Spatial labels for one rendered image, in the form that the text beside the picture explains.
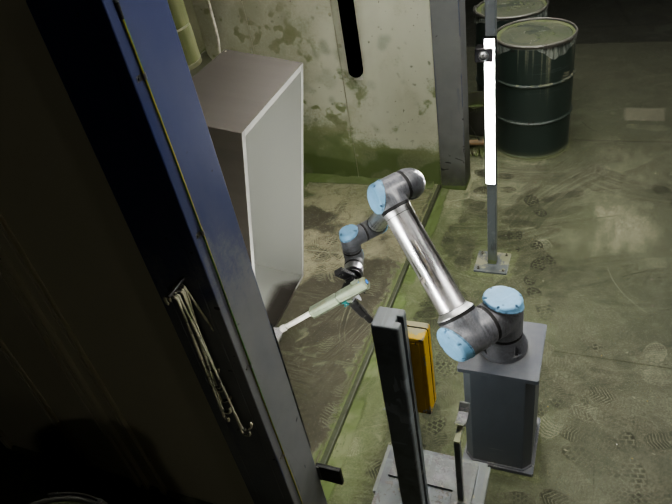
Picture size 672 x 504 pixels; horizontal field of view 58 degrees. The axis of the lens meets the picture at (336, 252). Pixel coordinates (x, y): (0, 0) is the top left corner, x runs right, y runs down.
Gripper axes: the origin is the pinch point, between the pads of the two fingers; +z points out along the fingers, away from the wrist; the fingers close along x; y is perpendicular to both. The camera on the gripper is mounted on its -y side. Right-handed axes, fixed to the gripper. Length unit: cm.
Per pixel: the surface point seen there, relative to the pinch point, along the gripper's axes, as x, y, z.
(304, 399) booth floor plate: 63, 44, -6
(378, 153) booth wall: 12, 37, -210
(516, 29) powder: -112, 38, -264
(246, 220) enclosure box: 1, -61, 11
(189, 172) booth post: -41, -105, 84
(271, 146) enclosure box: 1, -61, -51
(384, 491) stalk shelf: -14, 6, 93
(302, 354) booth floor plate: 66, 41, -37
